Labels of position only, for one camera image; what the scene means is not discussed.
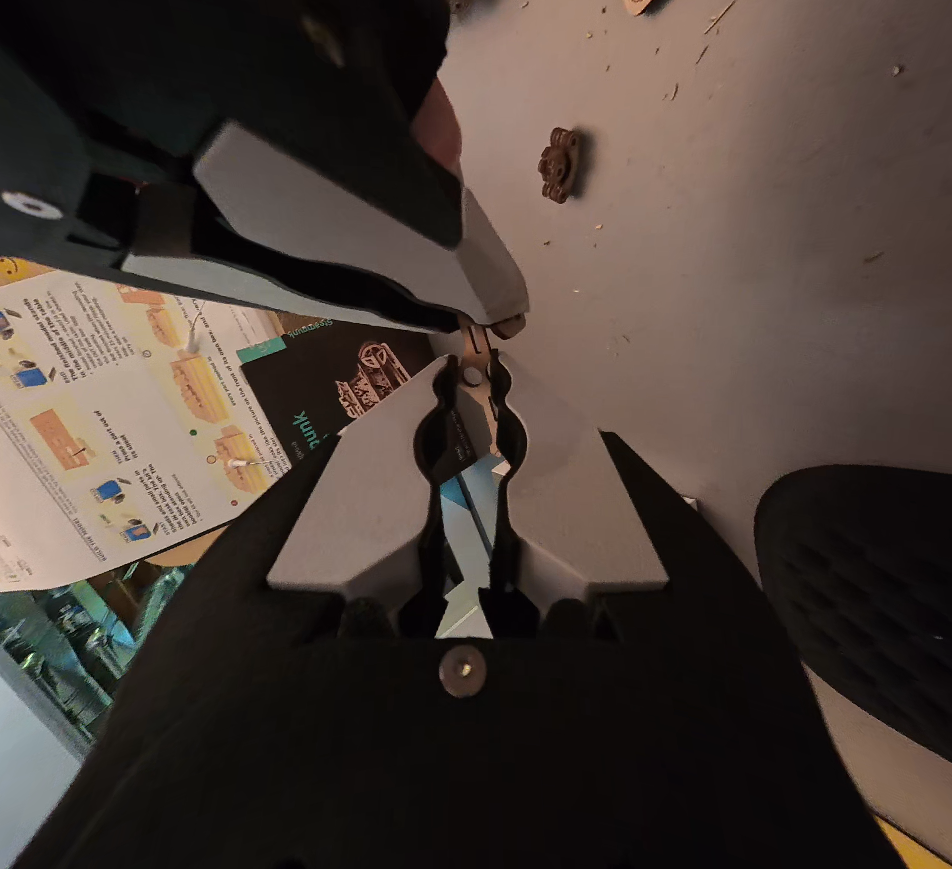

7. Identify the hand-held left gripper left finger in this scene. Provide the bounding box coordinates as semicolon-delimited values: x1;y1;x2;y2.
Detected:
265;354;461;639

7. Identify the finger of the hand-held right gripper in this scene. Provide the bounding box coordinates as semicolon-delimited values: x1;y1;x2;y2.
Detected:
117;186;458;333
192;120;530;327

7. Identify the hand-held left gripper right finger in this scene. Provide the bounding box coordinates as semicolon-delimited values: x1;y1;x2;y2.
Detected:
478;350;670;639

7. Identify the slotted wooden model part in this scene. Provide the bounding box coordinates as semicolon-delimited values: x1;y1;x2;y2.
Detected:
457;314;500;456

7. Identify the dark model kit box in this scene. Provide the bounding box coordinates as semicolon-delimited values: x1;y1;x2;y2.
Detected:
238;319;476;483

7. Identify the person's right hand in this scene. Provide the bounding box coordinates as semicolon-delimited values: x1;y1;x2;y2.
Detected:
409;76;465;174

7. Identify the printed instruction sheet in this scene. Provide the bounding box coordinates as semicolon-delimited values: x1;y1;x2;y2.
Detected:
0;259;298;594

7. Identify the flower-shaped wooden gear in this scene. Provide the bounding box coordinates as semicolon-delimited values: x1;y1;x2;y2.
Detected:
539;127;581;204

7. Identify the black mesh chair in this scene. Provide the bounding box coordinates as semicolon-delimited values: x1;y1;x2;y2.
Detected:
753;463;952;762

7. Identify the glass display shelving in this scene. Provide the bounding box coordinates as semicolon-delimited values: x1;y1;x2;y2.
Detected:
0;560;195;743

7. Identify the white board panel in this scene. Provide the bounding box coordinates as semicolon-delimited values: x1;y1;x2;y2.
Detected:
0;668;83;869

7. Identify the yellow object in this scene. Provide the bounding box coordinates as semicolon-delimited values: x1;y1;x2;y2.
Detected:
873;813;952;869

